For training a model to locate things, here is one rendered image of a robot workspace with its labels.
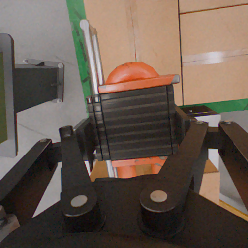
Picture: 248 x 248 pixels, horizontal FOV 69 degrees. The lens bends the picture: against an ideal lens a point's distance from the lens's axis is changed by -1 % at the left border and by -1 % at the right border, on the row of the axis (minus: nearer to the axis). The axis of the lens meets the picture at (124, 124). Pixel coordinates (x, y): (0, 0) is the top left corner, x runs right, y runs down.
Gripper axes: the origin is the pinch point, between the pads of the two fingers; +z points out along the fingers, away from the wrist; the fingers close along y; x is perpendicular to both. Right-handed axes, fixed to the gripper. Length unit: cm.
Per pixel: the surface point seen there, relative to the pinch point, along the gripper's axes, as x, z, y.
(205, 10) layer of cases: 26, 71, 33
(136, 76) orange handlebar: 5.1, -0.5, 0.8
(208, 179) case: -27.5, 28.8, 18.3
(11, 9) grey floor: 60, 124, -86
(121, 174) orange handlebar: -5.3, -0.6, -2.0
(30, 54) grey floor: 27, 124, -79
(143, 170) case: -25.4, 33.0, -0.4
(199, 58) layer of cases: 7, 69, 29
